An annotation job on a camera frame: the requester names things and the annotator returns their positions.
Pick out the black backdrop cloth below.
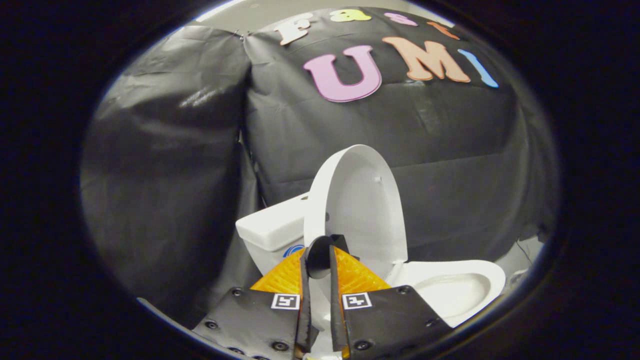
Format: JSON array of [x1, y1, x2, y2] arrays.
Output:
[[80, 6, 559, 331]]

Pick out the white toilet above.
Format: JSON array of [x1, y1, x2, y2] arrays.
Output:
[[235, 192, 507, 357]]

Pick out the white toilet lid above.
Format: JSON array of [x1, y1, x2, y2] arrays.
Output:
[[303, 144, 409, 281]]

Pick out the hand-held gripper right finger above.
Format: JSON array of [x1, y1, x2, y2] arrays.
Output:
[[327, 245, 453, 360]]

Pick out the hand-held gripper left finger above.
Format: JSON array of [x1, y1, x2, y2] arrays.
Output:
[[192, 247, 321, 360]]

